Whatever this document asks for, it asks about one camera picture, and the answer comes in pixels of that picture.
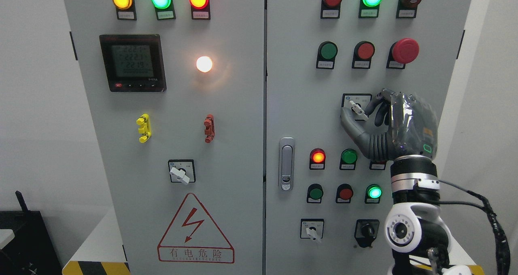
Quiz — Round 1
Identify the gray robotic hand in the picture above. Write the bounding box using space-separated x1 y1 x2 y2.
340 89 438 162

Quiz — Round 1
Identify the gray rotary switch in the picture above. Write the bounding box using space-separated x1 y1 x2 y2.
342 93 372 121
299 218 325 243

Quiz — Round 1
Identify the middle green indicator light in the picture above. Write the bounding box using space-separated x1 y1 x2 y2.
341 148 358 165

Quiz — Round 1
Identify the lit green push button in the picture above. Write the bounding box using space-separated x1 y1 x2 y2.
365 184 383 203

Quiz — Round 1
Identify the red emergency stop button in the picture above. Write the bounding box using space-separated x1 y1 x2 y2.
391 38 420 64

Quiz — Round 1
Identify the upper red push button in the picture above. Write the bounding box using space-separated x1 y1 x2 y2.
355 41 375 61

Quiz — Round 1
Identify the red push button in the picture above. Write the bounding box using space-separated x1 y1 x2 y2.
335 184 354 203
355 41 375 61

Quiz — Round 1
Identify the lit red indicator light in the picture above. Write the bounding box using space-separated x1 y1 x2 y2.
310 148 326 164

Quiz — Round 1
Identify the lower red push button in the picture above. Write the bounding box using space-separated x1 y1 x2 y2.
335 184 354 203

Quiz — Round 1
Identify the upper green push button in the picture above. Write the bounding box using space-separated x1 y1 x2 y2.
318 41 338 60

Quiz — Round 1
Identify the lower green push button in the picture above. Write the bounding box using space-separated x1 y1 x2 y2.
307 184 324 203

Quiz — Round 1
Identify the red terminal connector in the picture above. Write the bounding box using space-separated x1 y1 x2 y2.
204 114 215 144

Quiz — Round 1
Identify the gray electrical cabinet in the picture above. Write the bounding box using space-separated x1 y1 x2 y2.
64 0 471 275

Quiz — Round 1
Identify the glowing white lamp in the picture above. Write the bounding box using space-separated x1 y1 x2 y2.
196 55 213 73

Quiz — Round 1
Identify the red electric hazard sticker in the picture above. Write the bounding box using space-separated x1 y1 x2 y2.
157 193 235 264

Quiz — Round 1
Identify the yellow terminal connector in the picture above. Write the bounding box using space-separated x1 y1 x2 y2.
136 113 152 144

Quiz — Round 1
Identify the black digital power meter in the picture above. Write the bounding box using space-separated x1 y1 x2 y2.
99 34 167 92

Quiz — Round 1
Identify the black box with antenna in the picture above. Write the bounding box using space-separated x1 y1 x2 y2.
0 191 62 275

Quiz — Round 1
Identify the black rotary switch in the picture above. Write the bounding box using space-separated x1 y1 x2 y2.
355 219 380 248

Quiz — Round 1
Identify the silver door handle lock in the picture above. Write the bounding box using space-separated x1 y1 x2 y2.
278 137 295 191

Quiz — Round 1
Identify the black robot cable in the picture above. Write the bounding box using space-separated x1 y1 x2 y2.
413 179 511 275

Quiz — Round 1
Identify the left door gray switch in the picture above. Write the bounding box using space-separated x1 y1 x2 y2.
168 159 196 185

